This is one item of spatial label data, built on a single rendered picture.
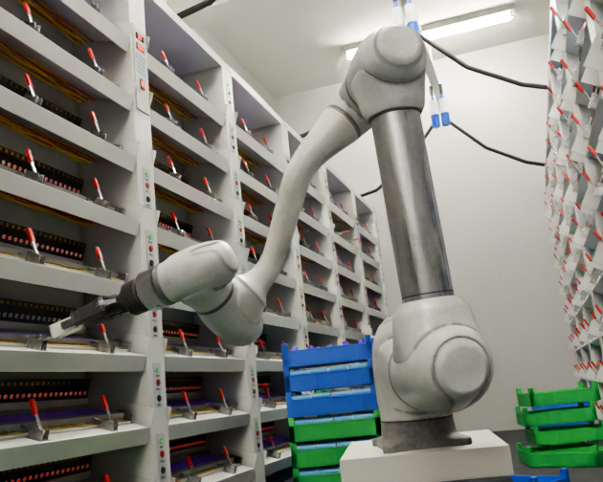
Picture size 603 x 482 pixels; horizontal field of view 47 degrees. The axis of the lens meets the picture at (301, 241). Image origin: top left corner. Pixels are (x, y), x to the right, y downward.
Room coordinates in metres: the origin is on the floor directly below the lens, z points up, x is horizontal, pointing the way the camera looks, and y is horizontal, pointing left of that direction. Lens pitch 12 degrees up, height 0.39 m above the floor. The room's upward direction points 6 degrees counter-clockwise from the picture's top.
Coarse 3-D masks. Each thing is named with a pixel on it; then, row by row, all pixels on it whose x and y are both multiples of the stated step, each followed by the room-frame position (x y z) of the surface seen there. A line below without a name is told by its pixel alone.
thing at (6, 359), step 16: (0, 320) 1.65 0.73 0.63; (96, 336) 1.99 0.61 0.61; (112, 336) 1.98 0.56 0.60; (128, 336) 1.96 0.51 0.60; (0, 352) 1.41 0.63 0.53; (16, 352) 1.45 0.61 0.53; (32, 352) 1.50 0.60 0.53; (48, 352) 1.55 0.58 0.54; (64, 352) 1.60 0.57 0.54; (80, 352) 1.67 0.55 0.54; (96, 352) 1.75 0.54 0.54; (128, 352) 1.93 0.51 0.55; (144, 352) 1.95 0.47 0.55; (0, 368) 1.42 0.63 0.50; (16, 368) 1.47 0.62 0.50; (32, 368) 1.51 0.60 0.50; (48, 368) 1.56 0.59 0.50; (64, 368) 1.62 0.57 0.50; (80, 368) 1.68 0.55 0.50; (96, 368) 1.73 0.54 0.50; (112, 368) 1.80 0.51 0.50; (128, 368) 1.87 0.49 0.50; (144, 368) 1.95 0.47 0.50
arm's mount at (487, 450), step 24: (480, 432) 1.66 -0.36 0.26; (360, 456) 1.45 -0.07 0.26; (384, 456) 1.42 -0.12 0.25; (408, 456) 1.41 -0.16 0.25; (432, 456) 1.41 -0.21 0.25; (456, 456) 1.40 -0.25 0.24; (480, 456) 1.40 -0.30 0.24; (504, 456) 1.39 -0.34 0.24; (360, 480) 1.43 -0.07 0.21; (384, 480) 1.42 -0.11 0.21; (408, 480) 1.41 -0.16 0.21; (432, 480) 1.41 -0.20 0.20
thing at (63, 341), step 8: (0, 336) 1.49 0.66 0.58; (8, 336) 1.51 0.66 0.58; (16, 336) 1.54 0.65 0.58; (24, 336) 1.56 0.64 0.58; (48, 344) 1.62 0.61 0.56; (56, 344) 1.65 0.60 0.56; (64, 344) 1.68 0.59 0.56; (72, 344) 1.74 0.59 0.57; (80, 344) 1.76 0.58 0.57; (88, 344) 1.81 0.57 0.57; (96, 344) 1.84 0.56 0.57
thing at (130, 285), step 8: (128, 288) 1.44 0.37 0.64; (112, 296) 1.44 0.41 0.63; (120, 296) 1.44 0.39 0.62; (128, 296) 1.43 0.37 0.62; (136, 296) 1.43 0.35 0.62; (112, 304) 1.44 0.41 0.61; (120, 304) 1.45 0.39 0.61; (128, 304) 1.44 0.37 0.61; (136, 304) 1.44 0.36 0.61; (136, 312) 1.46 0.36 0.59; (144, 312) 1.47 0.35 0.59
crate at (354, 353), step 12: (312, 348) 2.33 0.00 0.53; (324, 348) 2.33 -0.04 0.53; (336, 348) 2.32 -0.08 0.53; (348, 348) 2.32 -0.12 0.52; (360, 348) 2.31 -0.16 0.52; (288, 360) 2.35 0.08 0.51; (300, 360) 2.34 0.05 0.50; (312, 360) 2.33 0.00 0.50; (324, 360) 2.33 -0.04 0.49; (336, 360) 2.32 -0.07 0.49; (348, 360) 2.32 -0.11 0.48; (360, 360) 2.31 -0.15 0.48
